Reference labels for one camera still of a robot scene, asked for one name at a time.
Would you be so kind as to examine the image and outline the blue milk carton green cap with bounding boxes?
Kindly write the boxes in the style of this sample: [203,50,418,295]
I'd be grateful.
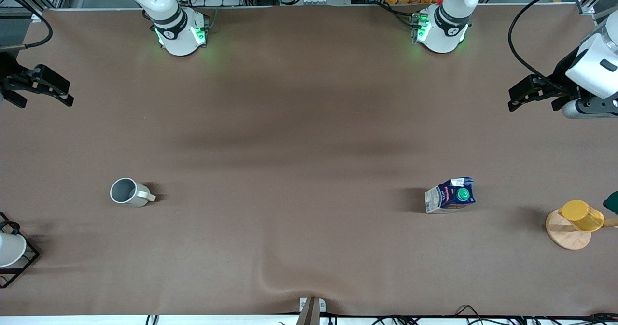
[425,177,477,214]

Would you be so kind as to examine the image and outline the grey ceramic mug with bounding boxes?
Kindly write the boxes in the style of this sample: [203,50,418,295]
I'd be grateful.
[110,178,156,208]

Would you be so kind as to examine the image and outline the yellow cup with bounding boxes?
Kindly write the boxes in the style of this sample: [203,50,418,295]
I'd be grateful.
[559,200,605,232]

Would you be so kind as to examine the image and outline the white cup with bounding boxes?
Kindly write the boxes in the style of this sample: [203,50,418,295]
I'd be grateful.
[0,232,27,268]

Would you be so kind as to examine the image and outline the wooden mug tree stand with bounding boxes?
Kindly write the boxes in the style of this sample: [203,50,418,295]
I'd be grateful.
[546,209,618,251]

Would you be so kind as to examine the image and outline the brown table cloth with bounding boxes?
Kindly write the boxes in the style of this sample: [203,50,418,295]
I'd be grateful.
[0,4,618,317]

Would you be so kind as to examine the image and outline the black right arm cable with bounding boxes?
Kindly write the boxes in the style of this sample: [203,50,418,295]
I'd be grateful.
[0,0,53,51]

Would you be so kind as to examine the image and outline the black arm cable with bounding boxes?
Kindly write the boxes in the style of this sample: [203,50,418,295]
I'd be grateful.
[507,0,608,95]
[0,0,53,51]

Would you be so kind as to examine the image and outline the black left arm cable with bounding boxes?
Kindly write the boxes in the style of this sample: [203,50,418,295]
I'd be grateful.
[507,0,608,95]

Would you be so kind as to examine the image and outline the black wire rack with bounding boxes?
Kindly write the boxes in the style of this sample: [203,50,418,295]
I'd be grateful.
[0,212,41,289]

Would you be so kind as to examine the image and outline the black floor cables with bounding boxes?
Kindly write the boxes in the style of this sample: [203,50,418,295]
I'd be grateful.
[372,305,618,325]

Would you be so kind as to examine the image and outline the metal clamp bracket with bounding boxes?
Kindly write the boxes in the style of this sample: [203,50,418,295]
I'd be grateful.
[299,297,327,313]

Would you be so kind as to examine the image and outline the grey camera pole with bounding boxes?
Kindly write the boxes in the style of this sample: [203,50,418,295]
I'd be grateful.
[295,298,320,325]

